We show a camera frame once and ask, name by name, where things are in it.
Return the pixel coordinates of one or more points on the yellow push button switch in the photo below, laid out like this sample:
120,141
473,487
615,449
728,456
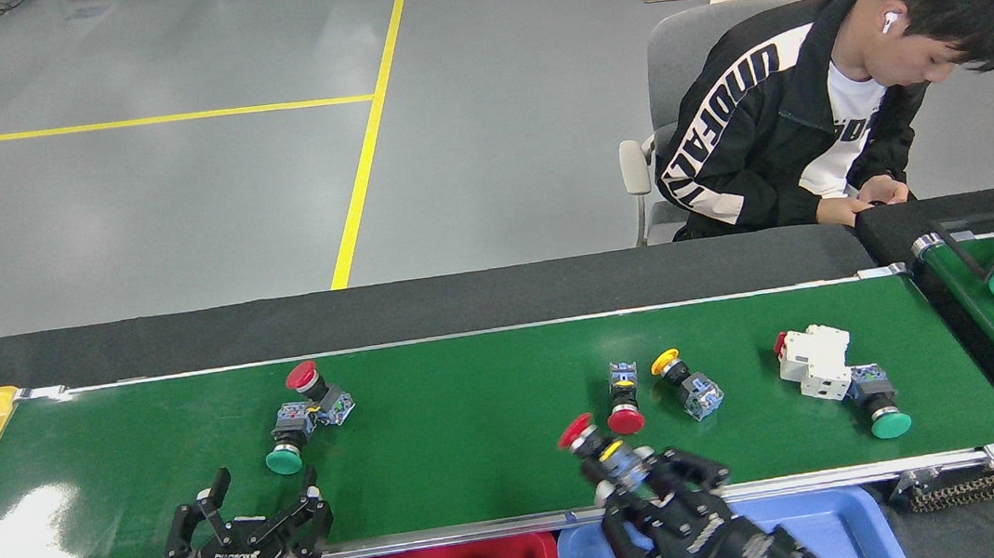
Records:
702,394

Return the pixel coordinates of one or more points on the blue plastic tray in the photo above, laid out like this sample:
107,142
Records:
854,538

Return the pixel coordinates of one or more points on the person's right hand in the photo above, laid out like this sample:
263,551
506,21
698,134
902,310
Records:
847,211

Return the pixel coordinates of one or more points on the person's left hand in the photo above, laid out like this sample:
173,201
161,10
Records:
889,190

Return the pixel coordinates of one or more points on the black table cloth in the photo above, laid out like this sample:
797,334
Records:
888,220
278,327

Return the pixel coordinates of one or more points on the white circuit breaker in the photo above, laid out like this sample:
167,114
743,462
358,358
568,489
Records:
815,360

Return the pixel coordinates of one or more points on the person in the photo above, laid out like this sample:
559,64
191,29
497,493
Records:
751,128

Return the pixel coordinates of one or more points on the grey chair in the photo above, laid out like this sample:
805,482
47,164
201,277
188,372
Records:
682,57

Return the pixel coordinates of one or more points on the white earbud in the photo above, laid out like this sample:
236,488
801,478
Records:
889,22

